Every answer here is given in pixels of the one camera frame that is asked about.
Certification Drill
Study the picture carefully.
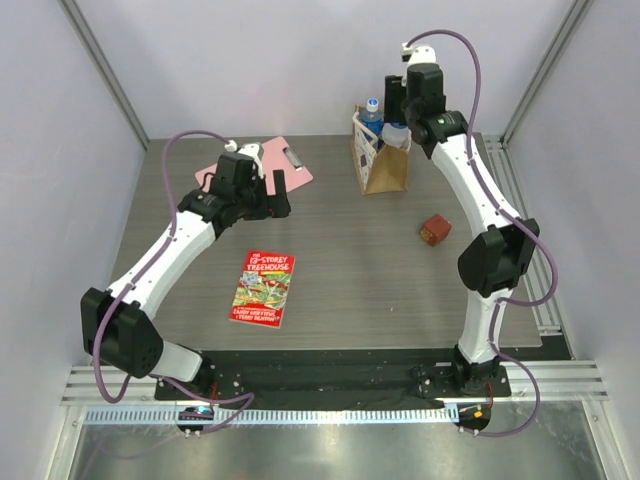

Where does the Pocari Sweat plastic bottle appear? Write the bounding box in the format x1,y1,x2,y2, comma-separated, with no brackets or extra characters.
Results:
359,98,384,149

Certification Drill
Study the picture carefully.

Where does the small water bottle blue cap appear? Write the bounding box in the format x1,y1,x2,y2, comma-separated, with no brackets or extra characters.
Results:
381,123,411,150

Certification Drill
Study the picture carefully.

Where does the burlap canvas tote bag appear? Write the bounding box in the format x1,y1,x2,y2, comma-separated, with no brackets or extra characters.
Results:
351,105,410,195

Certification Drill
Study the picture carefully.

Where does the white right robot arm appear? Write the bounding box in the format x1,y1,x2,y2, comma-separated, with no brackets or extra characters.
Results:
385,62,540,395

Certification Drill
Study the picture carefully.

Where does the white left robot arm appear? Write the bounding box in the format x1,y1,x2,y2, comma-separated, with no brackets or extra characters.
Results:
80,151,291,383

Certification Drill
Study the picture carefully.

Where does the pink clipboard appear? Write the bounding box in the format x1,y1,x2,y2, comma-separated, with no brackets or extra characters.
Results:
194,135,314,196

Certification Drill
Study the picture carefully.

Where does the red comic paperback book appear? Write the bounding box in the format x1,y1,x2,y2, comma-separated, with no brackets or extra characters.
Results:
229,250,295,329

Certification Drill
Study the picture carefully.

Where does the red cube power adapter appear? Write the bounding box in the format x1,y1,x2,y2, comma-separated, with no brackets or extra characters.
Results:
419,214,452,247

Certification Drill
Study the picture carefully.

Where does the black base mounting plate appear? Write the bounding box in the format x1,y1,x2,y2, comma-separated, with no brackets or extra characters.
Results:
156,349,511,411

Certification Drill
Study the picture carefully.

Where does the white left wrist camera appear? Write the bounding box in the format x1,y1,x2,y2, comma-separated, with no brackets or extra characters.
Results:
224,140,265,179

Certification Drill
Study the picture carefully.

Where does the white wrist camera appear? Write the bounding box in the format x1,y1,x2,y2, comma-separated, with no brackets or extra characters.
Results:
224,140,265,179
401,42,437,65

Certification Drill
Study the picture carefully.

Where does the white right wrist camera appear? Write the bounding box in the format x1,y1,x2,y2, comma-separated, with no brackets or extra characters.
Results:
401,42,437,65

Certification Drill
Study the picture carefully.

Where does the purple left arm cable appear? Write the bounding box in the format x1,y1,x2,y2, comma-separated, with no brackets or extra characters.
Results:
93,128,256,437

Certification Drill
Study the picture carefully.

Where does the white slotted cable duct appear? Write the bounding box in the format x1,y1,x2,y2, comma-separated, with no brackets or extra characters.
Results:
84,404,459,426

